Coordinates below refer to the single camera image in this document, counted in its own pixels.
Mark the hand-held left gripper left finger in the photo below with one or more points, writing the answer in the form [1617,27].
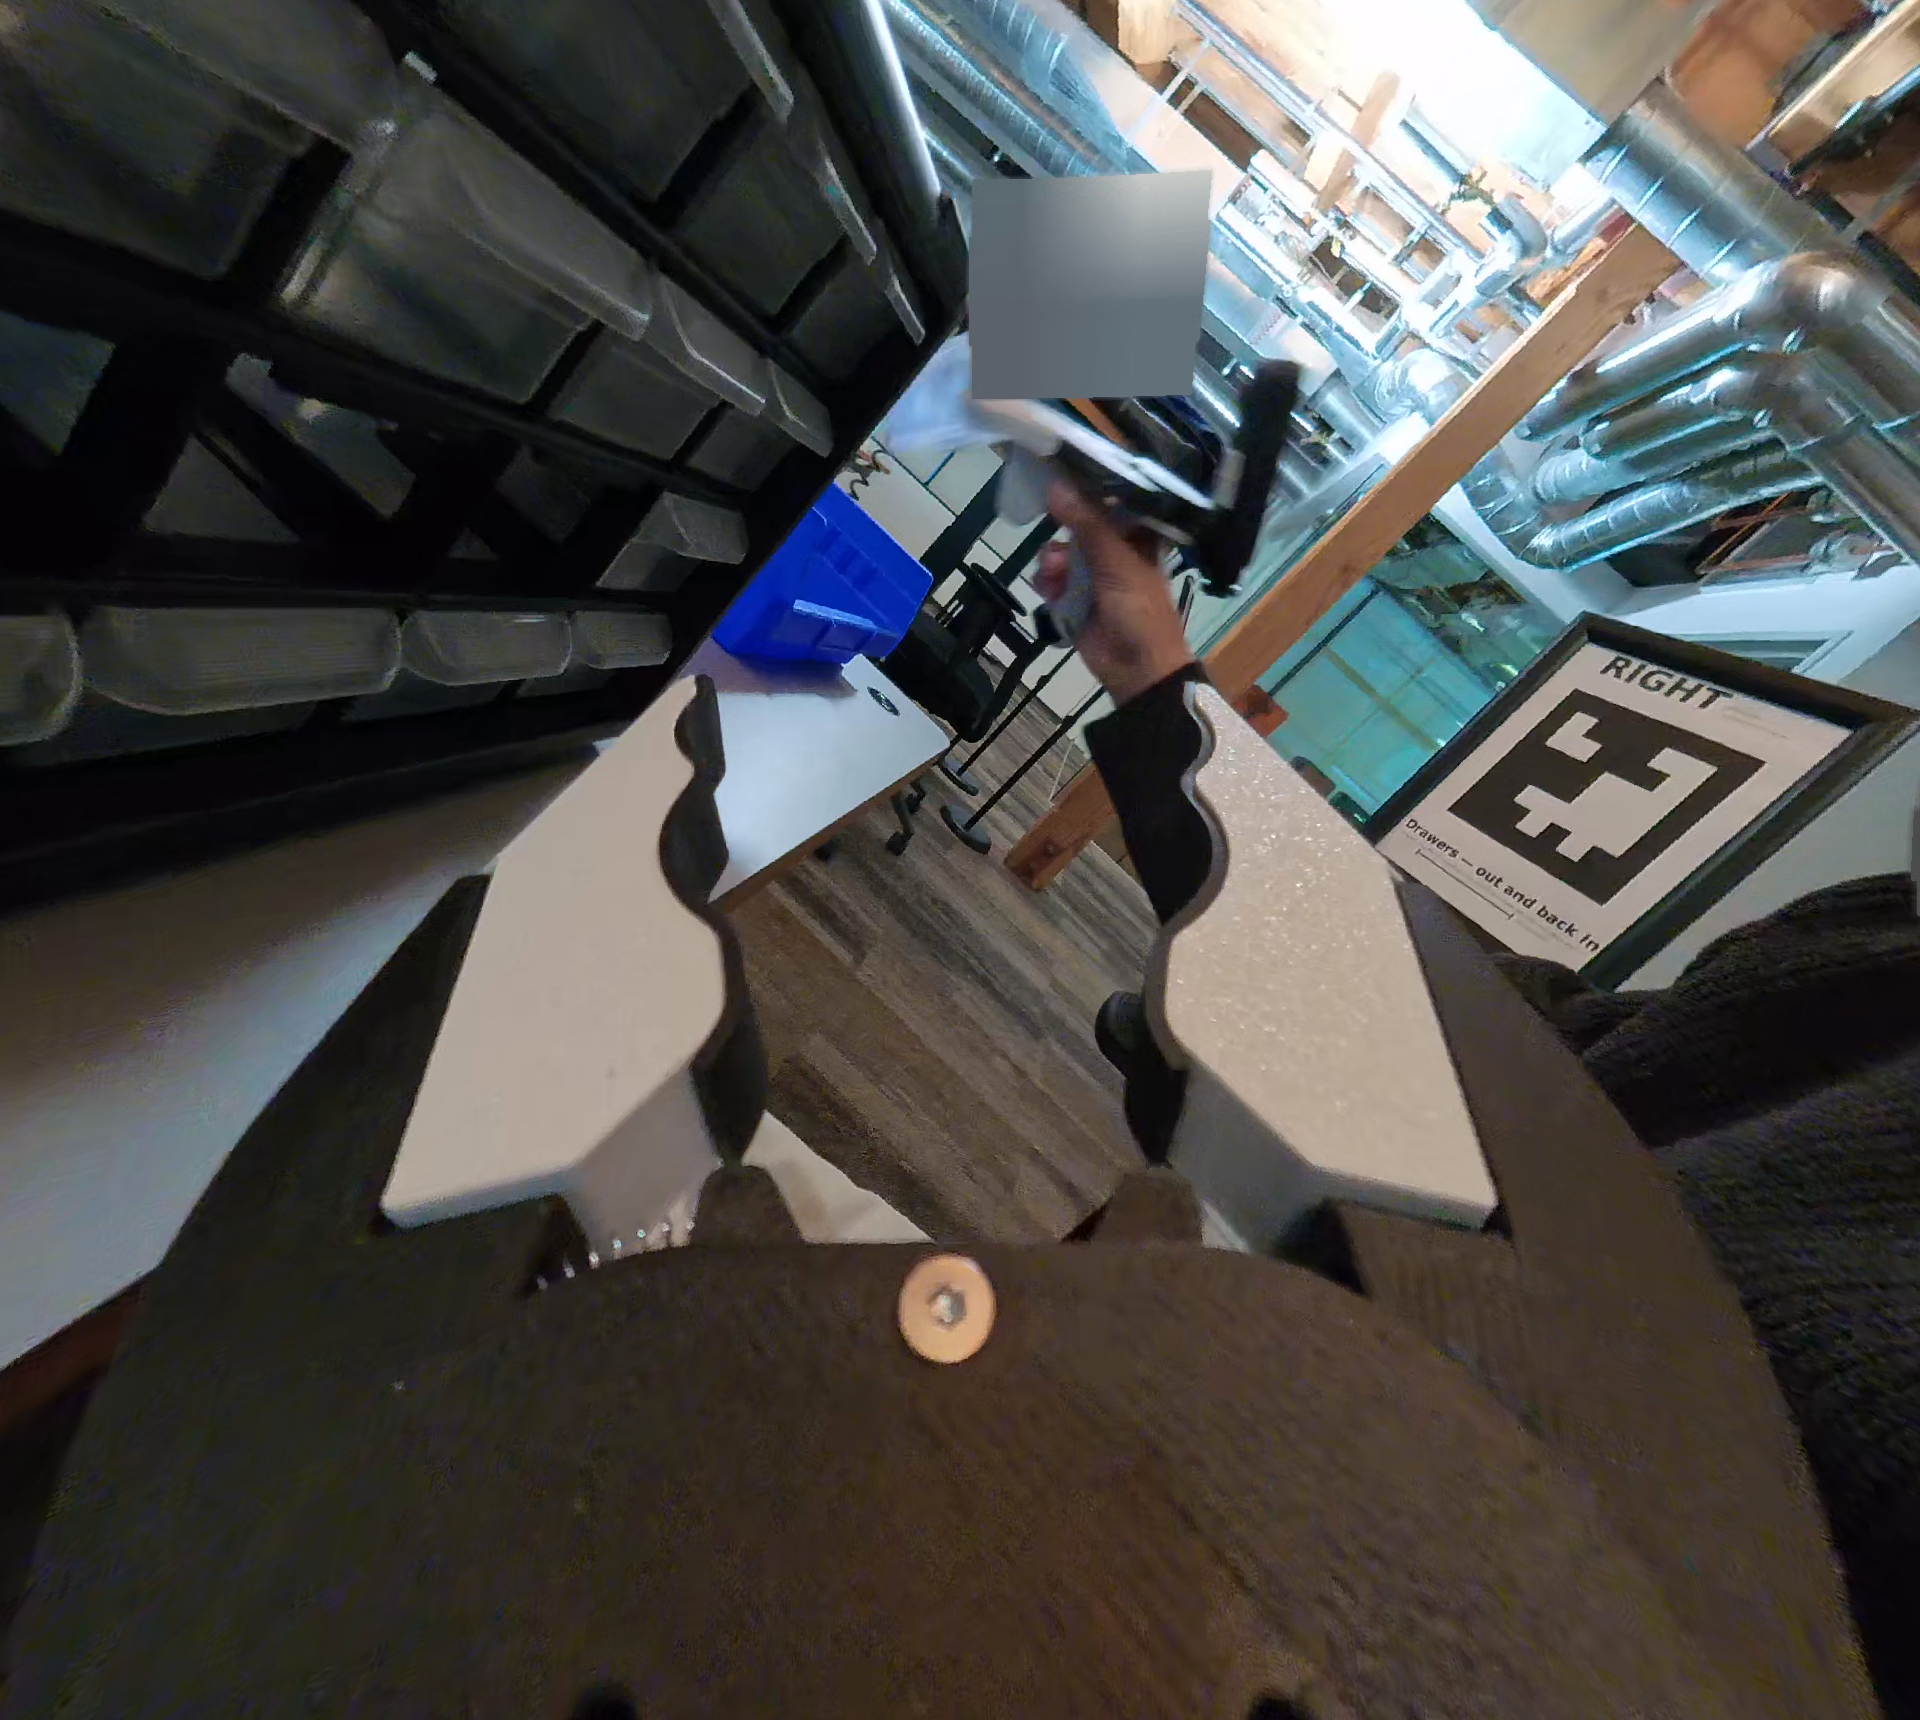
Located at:
[569,1002]

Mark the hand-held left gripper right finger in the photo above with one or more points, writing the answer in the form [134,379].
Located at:
[1319,1002]

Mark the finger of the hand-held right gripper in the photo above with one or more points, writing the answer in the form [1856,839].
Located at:
[1020,483]

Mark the blue plastic bin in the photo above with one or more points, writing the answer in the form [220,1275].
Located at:
[823,579]

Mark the rows of small cabinet drawers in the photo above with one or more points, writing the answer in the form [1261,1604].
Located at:
[450,248]

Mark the black drawer cabinet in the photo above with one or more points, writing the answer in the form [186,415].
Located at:
[150,280]

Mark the person's right forearm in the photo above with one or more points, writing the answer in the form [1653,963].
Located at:
[1148,789]

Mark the grey desk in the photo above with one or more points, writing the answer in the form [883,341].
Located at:
[150,1002]

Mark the person's right hand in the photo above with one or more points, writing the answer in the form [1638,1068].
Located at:
[1140,616]

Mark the wooden beam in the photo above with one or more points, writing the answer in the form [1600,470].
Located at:
[1424,460]

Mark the black office chair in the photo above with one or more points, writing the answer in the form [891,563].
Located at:
[945,669]

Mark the person's beige pants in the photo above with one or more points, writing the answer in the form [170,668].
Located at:
[840,1195]

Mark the framed marker sign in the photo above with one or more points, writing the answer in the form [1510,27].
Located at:
[1619,789]

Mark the person's dark knit sweater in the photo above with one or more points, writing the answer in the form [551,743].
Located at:
[1769,1225]

